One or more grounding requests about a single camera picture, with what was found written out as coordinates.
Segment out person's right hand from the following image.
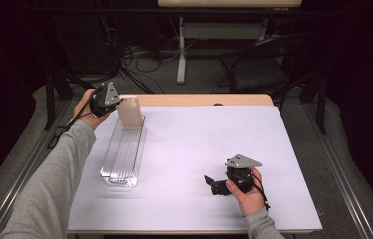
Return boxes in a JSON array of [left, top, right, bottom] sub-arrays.
[[225, 167, 267, 218]]

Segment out white table board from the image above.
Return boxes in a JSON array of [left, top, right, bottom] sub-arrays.
[[67, 105, 323, 232]]

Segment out hand-held gripper black cable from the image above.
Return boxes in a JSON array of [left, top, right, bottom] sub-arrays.
[[236, 171, 271, 212], [47, 90, 96, 149]]

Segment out right hand-held gripper black cable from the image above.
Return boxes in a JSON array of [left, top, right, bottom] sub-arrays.
[[236, 171, 271, 212]]

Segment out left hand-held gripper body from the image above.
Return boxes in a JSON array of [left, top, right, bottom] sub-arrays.
[[89, 81, 122, 119]]

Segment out bundle of floor cables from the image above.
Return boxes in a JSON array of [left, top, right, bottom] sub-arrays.
[[119, 39, 196, 95]]

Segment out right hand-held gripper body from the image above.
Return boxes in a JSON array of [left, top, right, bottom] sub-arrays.
[[210, 153, 263, 197]]

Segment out beige phone case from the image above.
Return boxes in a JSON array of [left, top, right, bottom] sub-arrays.
[[116, 94, 145, 130]]

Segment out clear plastic packaging tray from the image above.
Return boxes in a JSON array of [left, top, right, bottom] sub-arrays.
[[99, 113, 149, 188]]

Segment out dark equipment cabinet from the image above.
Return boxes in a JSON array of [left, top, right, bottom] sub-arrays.
[[54, 12, 122, 77]]

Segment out person's left hand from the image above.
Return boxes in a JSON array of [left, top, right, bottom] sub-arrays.
[[72, 88, 112, 131]]

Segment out white-legged desk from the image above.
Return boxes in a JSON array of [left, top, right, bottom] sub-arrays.
[[157, 0, 303, 85]]

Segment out black folding chair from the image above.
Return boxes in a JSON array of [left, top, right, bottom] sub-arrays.
[[211, 32, 311, 96]]

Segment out wooden table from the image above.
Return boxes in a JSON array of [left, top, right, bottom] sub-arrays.
[[67, 94, 323, 236]]

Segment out left hand-held gripper black cable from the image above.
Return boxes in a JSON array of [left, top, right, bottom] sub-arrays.
[[47, 90, 96, 149]]

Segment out aluminium floor rail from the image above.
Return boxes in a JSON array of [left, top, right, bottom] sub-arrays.
[[0, 99, 73, 239], [302, 102, 373, 239]]

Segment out black metal stand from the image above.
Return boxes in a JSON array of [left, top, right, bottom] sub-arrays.
[[42, 64, 106, 131], [298, 64, 328, 135]]

